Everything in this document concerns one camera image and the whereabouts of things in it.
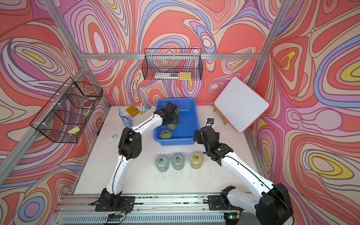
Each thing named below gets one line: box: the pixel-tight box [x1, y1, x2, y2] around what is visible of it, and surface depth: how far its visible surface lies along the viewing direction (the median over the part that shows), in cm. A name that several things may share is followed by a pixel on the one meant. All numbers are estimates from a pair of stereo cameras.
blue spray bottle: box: [119, 107, 134, 129], surface depth 103 cm
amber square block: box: [125, 105, 140, 118], surface depth 117 cm
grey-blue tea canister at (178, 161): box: [171, 152, 186, 171], surface depth 84 cm
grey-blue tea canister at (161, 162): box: [154, 154, 170, 173], surface depth 82 cm
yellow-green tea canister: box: [189, 151, 204, 170], surface depth 83 cm
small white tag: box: [108, 133, 118, 143], surface depth 100 cm
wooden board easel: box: [212, 105, 230, 126], surface depth 107 cm
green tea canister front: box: [159, 129, 172, 139], surface depth 93 cm
